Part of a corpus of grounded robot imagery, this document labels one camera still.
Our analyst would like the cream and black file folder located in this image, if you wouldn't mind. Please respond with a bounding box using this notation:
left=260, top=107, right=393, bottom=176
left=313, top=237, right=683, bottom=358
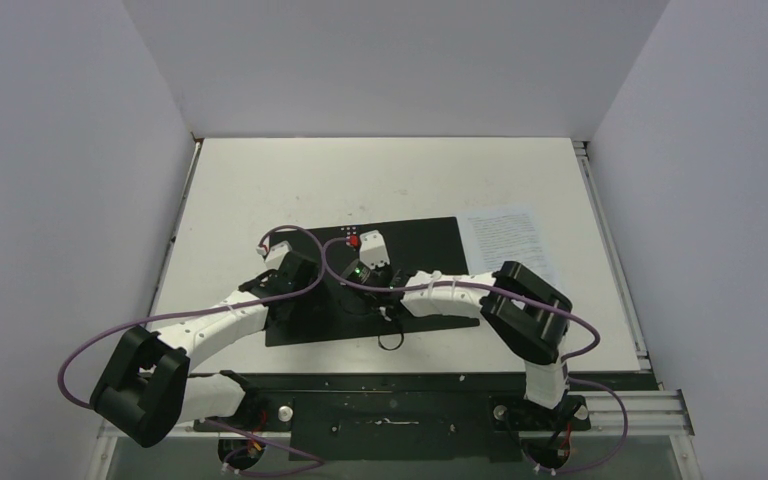
left=265, top=217, right=479, bottom=351

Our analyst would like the printed white paper sheet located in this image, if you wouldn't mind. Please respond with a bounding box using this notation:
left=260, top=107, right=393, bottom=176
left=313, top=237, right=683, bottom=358
left=455, top=206, right=562, bottom=288

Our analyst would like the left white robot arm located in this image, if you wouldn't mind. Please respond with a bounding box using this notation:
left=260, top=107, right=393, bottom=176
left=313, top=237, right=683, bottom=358
left=89, top=250, right=321, bottom=447

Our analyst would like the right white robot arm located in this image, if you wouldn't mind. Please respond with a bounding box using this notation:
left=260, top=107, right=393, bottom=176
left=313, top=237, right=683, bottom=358
left=340, top=260, right=572, bottom=429

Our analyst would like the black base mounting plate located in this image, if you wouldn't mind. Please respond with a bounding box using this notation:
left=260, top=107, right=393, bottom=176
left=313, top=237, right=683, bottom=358
left=125, top=372, right=597, bottom=463

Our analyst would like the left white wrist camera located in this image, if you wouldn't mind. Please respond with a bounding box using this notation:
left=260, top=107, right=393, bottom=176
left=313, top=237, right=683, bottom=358
left=256, top=241, right=292, bottom=270

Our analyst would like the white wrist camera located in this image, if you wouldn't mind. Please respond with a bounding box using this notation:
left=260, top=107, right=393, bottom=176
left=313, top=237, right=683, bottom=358
left=348, top=230, right=390, bottom=269
left=256, top=241, right=292, bottom=270

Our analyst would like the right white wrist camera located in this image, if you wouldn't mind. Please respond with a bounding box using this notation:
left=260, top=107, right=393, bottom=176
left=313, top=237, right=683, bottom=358
left=348, top=230, right=390, bottom=269

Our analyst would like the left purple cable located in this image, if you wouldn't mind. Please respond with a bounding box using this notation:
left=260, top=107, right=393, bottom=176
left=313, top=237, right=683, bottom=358
left=56, top=225, right=329, bottom=480

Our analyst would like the purple cable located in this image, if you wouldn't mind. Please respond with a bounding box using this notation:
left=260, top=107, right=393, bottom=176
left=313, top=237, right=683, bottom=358
left=320, top=237, right=630, bottom=476
left=56, top=225, right=329, bottom=480

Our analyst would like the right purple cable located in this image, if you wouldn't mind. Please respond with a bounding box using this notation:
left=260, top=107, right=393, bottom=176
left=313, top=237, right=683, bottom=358
left=320, top=237, right=630, bottom=476

